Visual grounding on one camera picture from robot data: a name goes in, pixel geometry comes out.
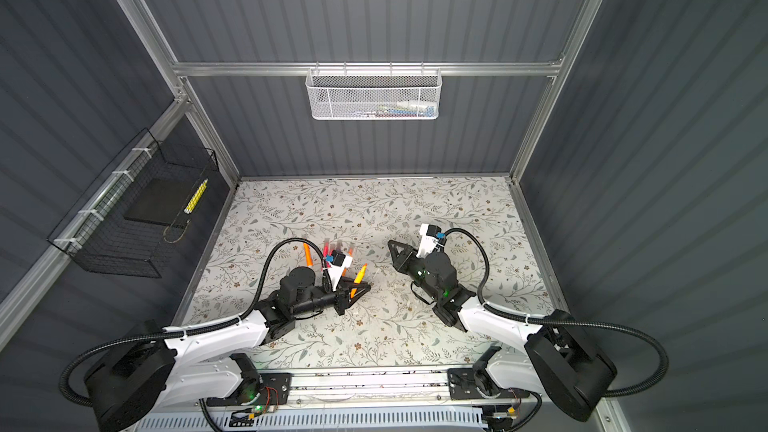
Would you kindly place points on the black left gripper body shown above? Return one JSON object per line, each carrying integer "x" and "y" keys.
{"x": 340, "y": 298}

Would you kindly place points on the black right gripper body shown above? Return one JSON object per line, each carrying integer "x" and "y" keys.
{"x": 411, "y": 265}

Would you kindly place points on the yellow highlighter pen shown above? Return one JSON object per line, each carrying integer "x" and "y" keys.
{"x": 358, "y": 279}

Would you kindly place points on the orange highlighter pen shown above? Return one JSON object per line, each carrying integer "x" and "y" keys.
{"x": 308, "y": 255}

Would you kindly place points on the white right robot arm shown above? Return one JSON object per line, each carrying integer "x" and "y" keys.
{"x": 563, "y": 362}

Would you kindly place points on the items in white basket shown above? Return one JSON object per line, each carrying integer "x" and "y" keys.
{"x": 411, "y": 109}

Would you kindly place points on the yellow highlighter in basket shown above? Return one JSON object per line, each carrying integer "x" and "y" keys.
{"x": 195, "y": 197}

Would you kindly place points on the black pad in basket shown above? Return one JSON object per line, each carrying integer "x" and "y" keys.
{"x": 161, "y": 202}

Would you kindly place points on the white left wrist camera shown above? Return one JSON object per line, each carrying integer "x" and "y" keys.
{"x": 337, "y": 262}

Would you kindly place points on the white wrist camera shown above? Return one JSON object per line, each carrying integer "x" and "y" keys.
{"x": 337, "y": 262}
{"x": 432, "y": 238}

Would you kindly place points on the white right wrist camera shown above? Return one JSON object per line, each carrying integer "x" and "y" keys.
{"x": 432, "y": 238}

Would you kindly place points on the white wire mesh basket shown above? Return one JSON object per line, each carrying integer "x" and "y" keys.
{"x": 333, "y": 97}

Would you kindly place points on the black wire mesh basket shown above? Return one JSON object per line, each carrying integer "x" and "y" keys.
{"x": 134, "y": 223}

